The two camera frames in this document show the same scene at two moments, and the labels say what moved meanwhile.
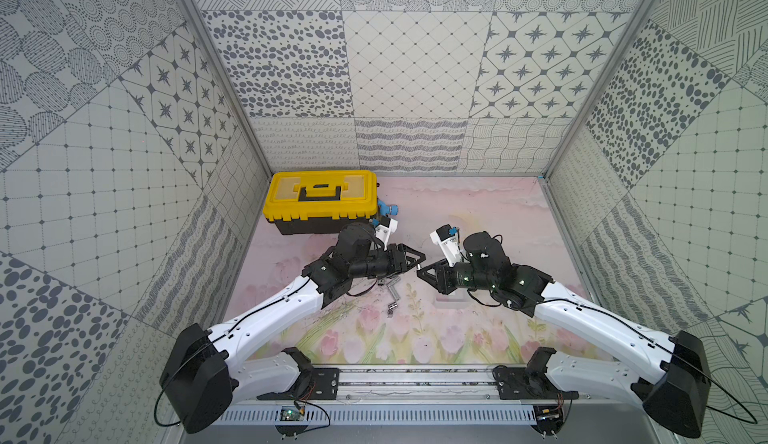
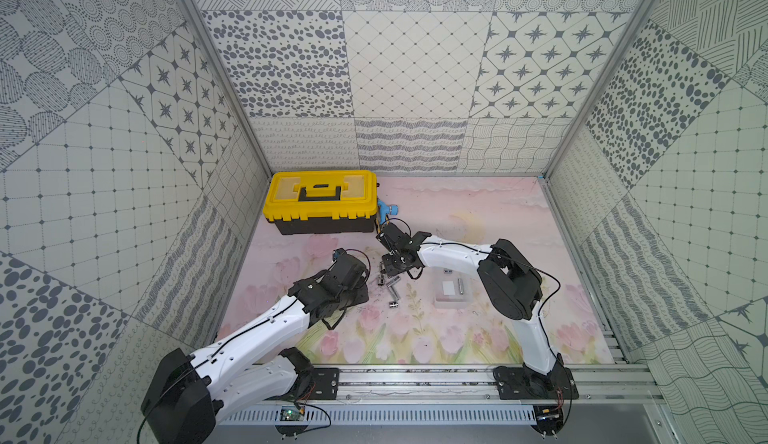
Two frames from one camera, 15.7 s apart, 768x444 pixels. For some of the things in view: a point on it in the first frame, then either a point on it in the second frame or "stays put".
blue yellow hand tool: [386, 210] stays put
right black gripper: [442, 276] -> [391, 269]
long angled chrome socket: [392, 289] stays put
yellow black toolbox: [320, 202] stays put
